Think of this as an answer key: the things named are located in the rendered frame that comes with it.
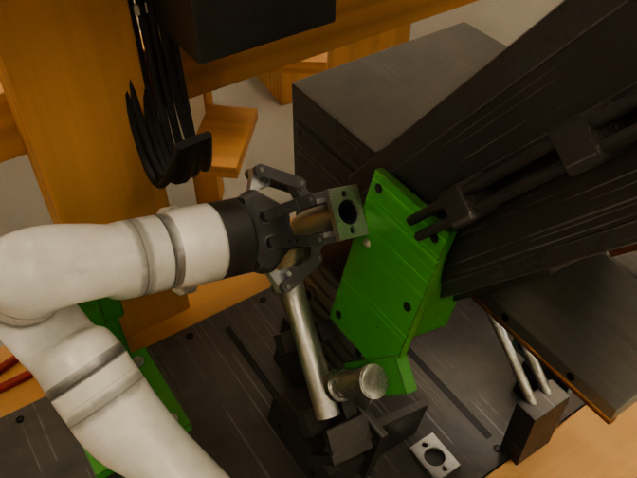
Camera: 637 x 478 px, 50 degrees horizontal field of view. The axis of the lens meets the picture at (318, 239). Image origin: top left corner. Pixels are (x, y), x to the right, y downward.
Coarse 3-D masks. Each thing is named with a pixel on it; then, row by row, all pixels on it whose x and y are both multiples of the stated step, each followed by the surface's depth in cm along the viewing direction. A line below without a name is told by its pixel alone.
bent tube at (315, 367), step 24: (336, 192) 71; (312, 216) 75; (336, 216) 71; (360, 216) 72; (336, 240) 71; (288, 264) 81; (288, 312) 83; (312, 336) 82; (312, 360) 82; (312, 384) 82; (336, 408) 82
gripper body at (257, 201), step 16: (256, 192) 68; (224, 208) 64; (240, 208) 64; (256, 208) 67; (224, 224) 63; (240, 224) 63; (256, 224) 67; (272, 224) 68; (288, 224) 69; (240, 240) 63; (256, 240) 64; (240, 256) 63; (256, 256) 65; (272, 256) 68; (240, 272) 65; (256, 272) 68
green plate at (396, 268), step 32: (384, 192) 70; (384, 224) 71; (416, 224) 67; (352, 256) 76; (384, 256) 72; (416, 256) 68; (352, 288) 77; (384, 288) 73; (416, 288) 68; (352, 320) 78; (384, 320) 74; (416, 320) 70; (384, 352) 75
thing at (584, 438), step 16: (576, 416) 92; (592, 416) 92; (624, 416) 92; (560, 432) 90; (576, 432) 90; (592, 432) 90; (608, 432) 90; (624, 432) 90; (544, 448) 89; (560, 448) 89; (576, 448) 89; (592, 448) 89; (608, 448) 89; (624, 448) 89; (512, 464) 87; (528, 464) 87; (544, 464) 87; (560, 464) 87; (576, 464) 87; (592, 464) 87; (608, 464) 87; (624, 464) 87
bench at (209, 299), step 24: (216, 288) 111; (240, 288) 111; (264, 288) 111; (192, 312) 107; (216, 312) 107; (144, 336) 104; (168, 336) 104; (0, 360) 101; (24, 384) 98; (0, 408) 95
